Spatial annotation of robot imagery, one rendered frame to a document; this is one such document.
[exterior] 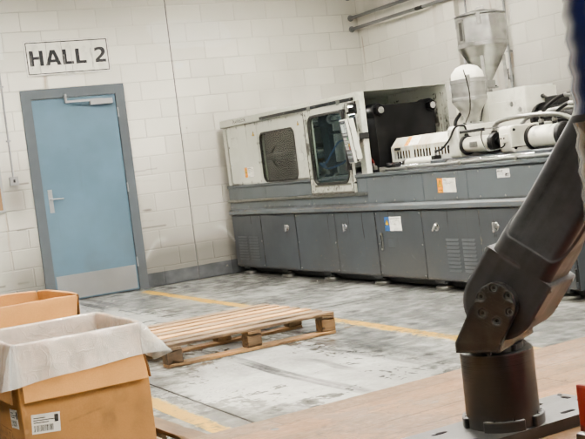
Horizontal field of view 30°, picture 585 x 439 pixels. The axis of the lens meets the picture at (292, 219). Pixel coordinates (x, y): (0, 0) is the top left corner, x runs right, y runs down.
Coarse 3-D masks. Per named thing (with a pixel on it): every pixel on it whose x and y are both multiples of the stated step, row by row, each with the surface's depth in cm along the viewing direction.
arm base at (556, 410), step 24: (480, 360) 91; (504, 360) 90; (528, 360) 91; (480, 384) 91; (504, 384) 90; (528, 384) 91; (480, 408) 91; (504, 408) 90; (528, 408) 91; (552, 408) 96; (576, 408) 95; (432, 432) 93; (456, 432) 92; (480, 432) 91; (504, 432) 90; (528, 432) 90; (552, 432) 92
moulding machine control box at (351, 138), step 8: (344, 120) 932; (352, 120) 933; (344, 128) 937; (352, 128) 933; (344, 136) 942; (352, 136) 933; (360, 136) 939; (368, 136) 941; (352, 144) 933; (352, 152) 934; (360, 152) 935; (352, 160) 939; (360, 160) 942
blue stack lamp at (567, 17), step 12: (564, 0) 24; (576, 0) 23; (564, 12) 24; (576, 12) 23; (564, 24) 24; (576, 24) 24; (576, 36) 24; (576, 48) 24; (576, 60) 24; (576, 72) 24; (576, 84) 24; (576, 96) 24; (576, 108) 24
